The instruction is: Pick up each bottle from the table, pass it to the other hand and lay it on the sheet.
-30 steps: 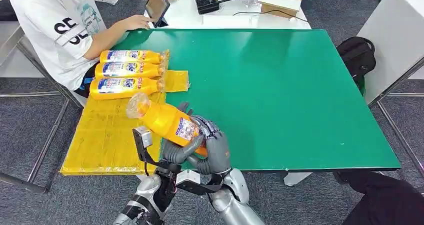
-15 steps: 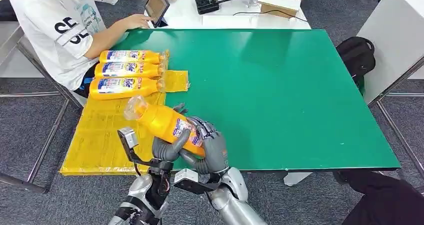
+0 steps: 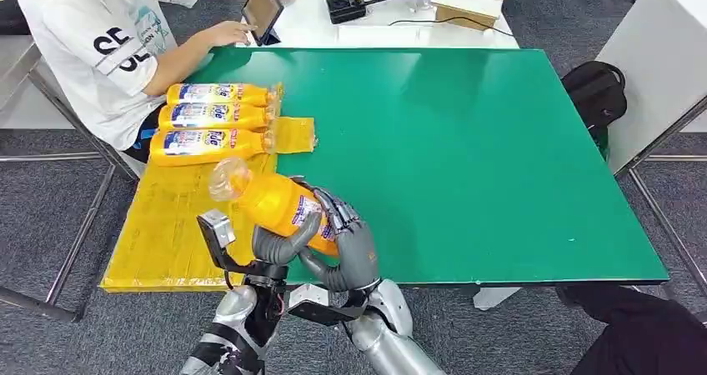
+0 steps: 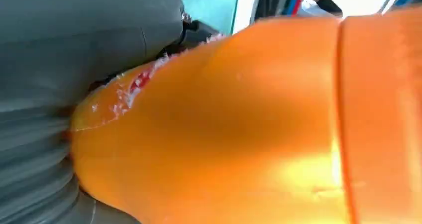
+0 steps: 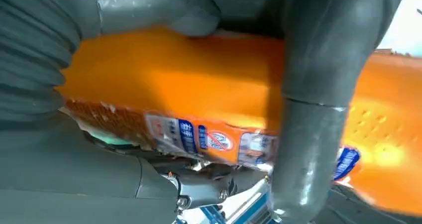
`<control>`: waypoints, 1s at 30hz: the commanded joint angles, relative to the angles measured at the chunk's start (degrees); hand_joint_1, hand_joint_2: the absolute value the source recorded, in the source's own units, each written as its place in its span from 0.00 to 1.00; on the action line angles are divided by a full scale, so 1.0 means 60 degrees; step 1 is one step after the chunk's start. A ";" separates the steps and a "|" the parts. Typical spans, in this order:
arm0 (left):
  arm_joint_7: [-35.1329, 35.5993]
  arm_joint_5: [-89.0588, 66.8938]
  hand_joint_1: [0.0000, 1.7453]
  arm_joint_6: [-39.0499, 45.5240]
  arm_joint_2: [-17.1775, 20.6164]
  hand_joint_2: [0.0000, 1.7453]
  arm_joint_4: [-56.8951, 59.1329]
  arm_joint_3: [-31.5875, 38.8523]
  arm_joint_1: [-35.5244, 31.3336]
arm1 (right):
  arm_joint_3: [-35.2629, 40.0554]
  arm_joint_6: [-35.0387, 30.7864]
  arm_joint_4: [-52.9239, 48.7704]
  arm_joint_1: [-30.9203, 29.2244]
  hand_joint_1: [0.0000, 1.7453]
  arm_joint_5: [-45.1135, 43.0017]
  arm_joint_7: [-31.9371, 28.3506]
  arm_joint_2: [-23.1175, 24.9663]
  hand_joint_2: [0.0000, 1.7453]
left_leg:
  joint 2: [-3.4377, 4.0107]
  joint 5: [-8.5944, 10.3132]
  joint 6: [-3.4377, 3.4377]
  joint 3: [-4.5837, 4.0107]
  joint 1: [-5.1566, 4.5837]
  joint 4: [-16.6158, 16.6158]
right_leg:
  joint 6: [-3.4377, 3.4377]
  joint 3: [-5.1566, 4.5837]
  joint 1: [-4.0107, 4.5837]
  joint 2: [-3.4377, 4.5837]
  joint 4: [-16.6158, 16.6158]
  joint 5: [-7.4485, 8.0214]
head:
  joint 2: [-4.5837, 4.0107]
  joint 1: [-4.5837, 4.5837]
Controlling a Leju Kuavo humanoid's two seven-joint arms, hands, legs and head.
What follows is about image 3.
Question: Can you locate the person's right hand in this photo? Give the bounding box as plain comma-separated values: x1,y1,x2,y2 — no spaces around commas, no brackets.
207,20,258,48

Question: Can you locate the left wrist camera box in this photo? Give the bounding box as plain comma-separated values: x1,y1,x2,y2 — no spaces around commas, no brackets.
197,209,261,272

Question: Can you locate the green table mat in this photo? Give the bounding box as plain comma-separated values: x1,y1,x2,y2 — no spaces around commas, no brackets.
184,47,669,287

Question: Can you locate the yellow sheet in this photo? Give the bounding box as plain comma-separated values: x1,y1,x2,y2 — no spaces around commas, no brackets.
99,82,316,295

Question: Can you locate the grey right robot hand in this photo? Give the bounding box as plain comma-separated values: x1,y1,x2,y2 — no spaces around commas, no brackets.
293,176,382,293

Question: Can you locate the black tablet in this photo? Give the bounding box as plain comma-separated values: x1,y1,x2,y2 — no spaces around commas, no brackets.
241,0,285,47

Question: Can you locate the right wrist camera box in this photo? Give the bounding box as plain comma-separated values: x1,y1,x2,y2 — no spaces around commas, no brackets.
287,283,367,328

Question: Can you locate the black cable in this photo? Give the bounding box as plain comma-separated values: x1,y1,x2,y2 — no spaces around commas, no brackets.
389,17,514,37

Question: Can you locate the person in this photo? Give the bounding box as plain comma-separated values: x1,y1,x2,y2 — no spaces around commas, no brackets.
13,0,305,154

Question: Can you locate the orange drink bottle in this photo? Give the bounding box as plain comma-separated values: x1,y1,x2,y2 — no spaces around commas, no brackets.
148,128,275,168
208,157,339,258
166,82,278,109
158,103,276,133

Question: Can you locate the black device with antenna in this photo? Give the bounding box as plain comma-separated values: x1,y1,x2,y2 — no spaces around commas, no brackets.
323,0,398,26

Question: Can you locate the open cardboard box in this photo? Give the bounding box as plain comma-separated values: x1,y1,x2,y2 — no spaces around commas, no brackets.
430,0,512,33

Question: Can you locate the metal floor frame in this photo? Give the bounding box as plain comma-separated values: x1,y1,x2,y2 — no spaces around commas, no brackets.
0,57,139,325
613,93,707,299

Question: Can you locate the black backpack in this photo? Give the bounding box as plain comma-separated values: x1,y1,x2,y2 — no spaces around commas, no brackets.
560,61,629,146

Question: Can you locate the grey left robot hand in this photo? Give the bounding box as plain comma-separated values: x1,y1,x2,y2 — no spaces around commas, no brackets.
252,211,323,268

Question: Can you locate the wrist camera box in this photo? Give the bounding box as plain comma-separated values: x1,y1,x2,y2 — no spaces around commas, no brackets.
287,283,367,328
197,209,261,272

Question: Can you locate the black robot leg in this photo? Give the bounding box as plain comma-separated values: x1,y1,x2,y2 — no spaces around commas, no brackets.
554,285,707,375

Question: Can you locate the white table foot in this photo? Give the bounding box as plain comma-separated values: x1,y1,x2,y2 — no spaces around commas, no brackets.
473,287,521,312

